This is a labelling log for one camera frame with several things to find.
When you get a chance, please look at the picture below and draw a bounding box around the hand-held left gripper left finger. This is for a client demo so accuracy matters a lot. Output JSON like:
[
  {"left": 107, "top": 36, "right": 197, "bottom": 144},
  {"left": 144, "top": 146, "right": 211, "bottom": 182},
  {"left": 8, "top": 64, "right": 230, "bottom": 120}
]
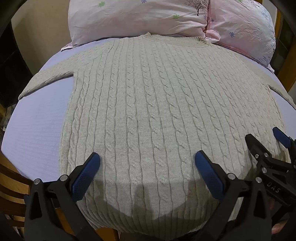
[{"left": 24, "top": 152, "right": 101, "bottom": 241}]

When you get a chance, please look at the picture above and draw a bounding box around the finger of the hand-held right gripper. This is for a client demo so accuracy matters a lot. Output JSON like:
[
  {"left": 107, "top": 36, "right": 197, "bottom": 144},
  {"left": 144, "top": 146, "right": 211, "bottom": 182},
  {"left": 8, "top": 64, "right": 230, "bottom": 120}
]
[
  {"left": 245, "top": 134, "right": 271, "bottom": 168},
  {"left": 272, "top": 127, "right": 296, "bottom": 161}
]

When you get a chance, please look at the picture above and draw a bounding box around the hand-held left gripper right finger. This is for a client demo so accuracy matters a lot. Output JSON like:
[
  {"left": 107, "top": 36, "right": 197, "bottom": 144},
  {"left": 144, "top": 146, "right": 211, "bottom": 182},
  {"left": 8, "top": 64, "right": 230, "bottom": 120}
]
[{"left": 195, "top": 150, "right": 274, "bottom": 241}]

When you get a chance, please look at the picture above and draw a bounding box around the beige cable knit sweater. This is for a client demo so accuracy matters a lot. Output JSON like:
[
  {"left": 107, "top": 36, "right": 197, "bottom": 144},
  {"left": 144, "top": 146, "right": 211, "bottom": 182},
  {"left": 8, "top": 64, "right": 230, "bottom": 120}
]
[{"left": 18, "top": 32, "right": 296, "bottom": 237}]

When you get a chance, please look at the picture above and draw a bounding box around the lavender bed sheet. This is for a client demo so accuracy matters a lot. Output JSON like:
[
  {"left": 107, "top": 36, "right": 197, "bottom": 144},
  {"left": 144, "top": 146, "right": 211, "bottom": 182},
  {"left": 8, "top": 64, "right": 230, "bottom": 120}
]
[{"left": 0, "top": 35, "right": 296, "bottom": 186}]

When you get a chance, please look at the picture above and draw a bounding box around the wooden chair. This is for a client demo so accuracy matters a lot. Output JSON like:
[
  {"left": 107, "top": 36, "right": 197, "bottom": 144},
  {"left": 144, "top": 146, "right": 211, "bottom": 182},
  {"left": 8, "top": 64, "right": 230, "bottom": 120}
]
[{"left": 0, "top": 151, "right": 31, "bottom": 234}]

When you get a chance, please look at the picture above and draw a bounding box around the pink floral pillow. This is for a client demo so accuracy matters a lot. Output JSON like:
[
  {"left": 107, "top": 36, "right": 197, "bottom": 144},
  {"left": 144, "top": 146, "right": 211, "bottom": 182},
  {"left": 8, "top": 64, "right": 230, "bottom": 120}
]
[
  {"left": 205, "top": 0, "right": 277, "bottom": 67},
  {"left": 61, "top": 0, "right": 211, "bottom": 51}
]

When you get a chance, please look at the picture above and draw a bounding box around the wooden bed frame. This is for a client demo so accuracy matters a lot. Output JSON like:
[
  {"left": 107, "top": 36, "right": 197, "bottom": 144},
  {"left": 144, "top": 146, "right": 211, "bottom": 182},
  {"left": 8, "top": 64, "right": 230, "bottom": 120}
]
[{"left": 270, "top": 10, "right": 296, "bottom": 99}]

